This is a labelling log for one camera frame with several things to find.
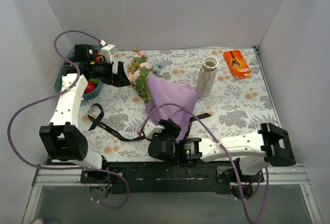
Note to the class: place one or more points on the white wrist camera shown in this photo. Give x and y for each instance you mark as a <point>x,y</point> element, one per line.
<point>149,130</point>
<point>107,50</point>

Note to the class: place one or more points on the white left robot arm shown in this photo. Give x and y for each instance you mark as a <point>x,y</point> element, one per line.
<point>61,137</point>

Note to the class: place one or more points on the artificial flower bunch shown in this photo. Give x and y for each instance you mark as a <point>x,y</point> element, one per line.
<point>139,70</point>

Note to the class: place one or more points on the aluminium frame rail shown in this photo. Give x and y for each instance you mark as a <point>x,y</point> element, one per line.
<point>57,196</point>

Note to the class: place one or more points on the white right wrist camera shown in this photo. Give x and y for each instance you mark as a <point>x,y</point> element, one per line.
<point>149,130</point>

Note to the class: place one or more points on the orange product box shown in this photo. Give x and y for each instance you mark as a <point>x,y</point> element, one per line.
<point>237,64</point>

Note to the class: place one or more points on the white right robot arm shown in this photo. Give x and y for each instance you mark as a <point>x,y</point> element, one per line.
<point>251,152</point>

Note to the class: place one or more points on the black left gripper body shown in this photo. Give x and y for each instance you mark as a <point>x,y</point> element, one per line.
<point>113,72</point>

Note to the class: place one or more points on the pink dragon fruit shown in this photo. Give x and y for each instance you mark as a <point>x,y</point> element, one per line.
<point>89,88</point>

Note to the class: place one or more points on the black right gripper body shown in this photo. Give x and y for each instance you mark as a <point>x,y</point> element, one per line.
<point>171,126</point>

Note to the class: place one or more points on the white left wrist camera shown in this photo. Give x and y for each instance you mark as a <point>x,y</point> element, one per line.
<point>107,50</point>

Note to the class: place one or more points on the green striped fruit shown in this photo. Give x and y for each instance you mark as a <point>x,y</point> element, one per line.
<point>94,81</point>

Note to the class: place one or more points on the teal plastic fruit basket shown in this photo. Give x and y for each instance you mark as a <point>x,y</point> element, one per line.
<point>92,94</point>

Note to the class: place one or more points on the black ribbon gold lettering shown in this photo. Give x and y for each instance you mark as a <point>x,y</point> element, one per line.
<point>97,122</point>

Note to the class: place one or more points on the purple paper bouquet wrap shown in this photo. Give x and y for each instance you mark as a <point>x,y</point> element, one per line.
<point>163,92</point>

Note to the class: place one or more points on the floral tablecloth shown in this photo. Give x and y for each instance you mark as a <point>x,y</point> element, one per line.
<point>235,107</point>

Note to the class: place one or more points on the white ribbed ceramic vase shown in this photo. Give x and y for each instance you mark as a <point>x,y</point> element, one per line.
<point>206,76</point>

